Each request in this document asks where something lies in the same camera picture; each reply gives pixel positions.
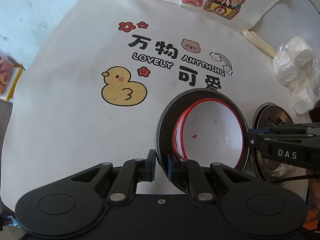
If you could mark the rolled cream paper tube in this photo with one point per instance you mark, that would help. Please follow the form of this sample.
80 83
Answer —
259 43

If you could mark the person's right hand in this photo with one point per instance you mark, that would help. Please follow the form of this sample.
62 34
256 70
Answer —
314 185

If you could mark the large stainless steel bowl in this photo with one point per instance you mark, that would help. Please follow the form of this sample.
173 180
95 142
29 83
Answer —
173 111

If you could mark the clear bag of buns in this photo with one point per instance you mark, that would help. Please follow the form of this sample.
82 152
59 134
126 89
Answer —
296 66

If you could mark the white red-rimmed bowl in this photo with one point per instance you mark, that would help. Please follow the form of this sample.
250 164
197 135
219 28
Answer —
177 134
210 132

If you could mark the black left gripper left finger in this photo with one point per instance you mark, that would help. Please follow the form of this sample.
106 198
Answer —
73 204

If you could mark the white printed table mat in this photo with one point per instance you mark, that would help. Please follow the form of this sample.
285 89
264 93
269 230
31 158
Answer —
99 84

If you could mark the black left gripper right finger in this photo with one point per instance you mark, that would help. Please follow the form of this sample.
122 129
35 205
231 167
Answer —
246 203

